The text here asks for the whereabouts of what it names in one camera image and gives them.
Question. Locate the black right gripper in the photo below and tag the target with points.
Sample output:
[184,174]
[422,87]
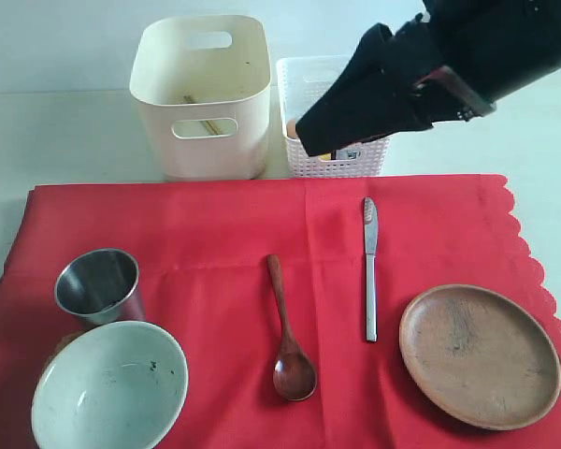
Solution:
[452,62]

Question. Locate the blue white milk carton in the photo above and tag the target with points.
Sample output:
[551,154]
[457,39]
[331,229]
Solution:
[345,154]

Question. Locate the brown egg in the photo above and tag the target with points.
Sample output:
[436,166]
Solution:
[291,129]

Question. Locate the wooden chopstick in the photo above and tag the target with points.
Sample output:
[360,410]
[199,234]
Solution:
[209,125]

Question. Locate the steel cup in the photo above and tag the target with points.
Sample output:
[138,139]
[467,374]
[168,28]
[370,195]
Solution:
[101,287]

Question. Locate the white ceramic bowl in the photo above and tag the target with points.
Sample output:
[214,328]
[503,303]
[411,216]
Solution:
[120,385]

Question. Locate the bread piece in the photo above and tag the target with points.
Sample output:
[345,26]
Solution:
[64,341]

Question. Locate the white perforated plastic basket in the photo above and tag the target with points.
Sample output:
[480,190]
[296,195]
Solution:
[301,82]

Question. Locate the silver table knife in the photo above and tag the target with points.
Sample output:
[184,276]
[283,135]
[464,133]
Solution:
[371,232]

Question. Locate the cream plastic bin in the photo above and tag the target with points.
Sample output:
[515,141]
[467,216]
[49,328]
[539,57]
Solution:
[223,62]

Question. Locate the red tablecloth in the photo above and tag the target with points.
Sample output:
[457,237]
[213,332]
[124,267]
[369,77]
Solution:
[202,247]

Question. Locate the brown wooden plate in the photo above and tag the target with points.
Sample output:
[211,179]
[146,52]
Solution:
[480,357]

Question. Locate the dark wooden spoon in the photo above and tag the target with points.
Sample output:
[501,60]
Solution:
[294,376]

